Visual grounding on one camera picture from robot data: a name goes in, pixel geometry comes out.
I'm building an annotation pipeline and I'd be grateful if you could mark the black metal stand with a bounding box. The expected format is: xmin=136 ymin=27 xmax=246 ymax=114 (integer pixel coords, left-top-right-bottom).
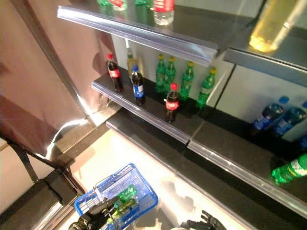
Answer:
xmin=0 ymin=136 xmax=86 ymax=230

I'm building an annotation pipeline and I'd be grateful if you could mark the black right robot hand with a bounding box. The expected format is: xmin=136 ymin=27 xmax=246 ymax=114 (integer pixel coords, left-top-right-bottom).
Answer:
xmin=179 ymin=210 xmax=227 ymax=230

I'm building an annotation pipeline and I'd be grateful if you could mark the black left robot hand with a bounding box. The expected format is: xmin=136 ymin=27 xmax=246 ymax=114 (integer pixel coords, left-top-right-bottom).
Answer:
xmin=88 ymin=197 xmax=120 ymax=228

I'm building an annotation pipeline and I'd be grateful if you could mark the Coca-Cola bottle red label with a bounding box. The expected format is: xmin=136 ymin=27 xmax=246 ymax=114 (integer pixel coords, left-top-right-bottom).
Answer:
xmin=106 ymin=53 xmax=124 ymax=92
xmin=164 ymin=82 xmax=180 ymax=124

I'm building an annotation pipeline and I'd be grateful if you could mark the silver metal post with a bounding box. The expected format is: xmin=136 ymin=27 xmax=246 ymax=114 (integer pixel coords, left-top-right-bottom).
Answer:
xmin=14 ymin=0 xmax=93 ymax=118

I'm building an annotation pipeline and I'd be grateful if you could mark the large yellow tea bottle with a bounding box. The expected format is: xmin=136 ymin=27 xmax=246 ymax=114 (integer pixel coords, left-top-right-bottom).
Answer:
xmin=248 ymin=0 xmax=305 ymax=53

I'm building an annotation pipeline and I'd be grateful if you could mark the blue plastic shopping basket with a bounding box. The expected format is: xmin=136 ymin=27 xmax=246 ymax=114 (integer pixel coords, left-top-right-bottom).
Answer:
xmin=73 ymin=163 xmax=159 ymax=230

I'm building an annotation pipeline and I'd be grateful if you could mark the small yellow tea bottle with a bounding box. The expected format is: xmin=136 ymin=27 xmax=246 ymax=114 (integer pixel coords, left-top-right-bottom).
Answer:
xmin=126 ymin=47 xmax=139 ymax=77

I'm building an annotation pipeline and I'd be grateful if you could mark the grey metal shelf upright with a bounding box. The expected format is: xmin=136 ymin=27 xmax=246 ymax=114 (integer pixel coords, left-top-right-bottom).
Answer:
xmin=205 ymin=63 xmax=237 ymax=110

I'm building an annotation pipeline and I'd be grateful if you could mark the water bottle red label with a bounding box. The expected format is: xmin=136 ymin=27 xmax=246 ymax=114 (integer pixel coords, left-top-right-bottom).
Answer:
xmin=109 ymin=0 xmax=129 ymax=12
xmin=153 ymin=0 xmax=175 ymax=26

